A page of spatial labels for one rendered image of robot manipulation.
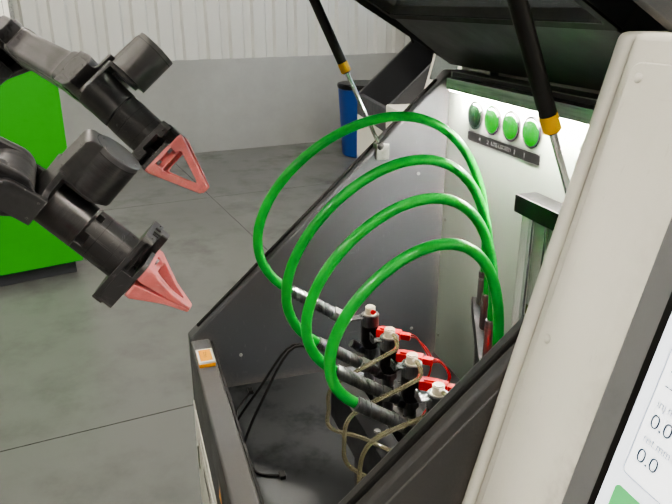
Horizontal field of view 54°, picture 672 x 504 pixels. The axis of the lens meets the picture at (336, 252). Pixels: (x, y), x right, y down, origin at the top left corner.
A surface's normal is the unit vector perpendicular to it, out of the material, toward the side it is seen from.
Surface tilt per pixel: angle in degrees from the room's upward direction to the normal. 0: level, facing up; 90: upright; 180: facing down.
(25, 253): 90
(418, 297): 90
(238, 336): 90
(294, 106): 90
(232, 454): 0
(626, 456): 76
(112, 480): 0
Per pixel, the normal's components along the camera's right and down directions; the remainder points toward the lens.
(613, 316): -0.92, -0.11
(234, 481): 0.00, -0.93
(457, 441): 0.31, 0.33
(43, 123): 0.55, 0.30
